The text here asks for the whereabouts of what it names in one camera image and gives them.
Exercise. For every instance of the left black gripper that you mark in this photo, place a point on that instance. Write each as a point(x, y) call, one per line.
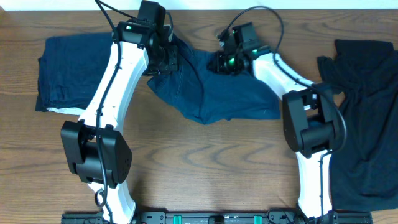
point(166, 61)

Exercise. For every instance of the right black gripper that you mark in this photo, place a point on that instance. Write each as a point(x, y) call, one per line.
point(219, 63)

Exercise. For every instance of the blue denim shorts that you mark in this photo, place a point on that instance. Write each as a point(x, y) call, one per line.
point(206, 97)

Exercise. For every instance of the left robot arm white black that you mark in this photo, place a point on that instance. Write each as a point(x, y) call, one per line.
point(94, 146)

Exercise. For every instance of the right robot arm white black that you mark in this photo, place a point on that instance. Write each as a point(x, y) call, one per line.
point(311, 125)

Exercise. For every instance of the folded navy clothes stack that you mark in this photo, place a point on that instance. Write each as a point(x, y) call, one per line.
point(71, 69)

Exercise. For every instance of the white folded cloth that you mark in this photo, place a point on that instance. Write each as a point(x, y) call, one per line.
point(71, 111)

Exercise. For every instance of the black garment pile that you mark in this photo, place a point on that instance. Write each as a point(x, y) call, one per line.
point(364, 173)

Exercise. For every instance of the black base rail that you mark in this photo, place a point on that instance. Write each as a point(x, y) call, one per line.
point(277, 216)

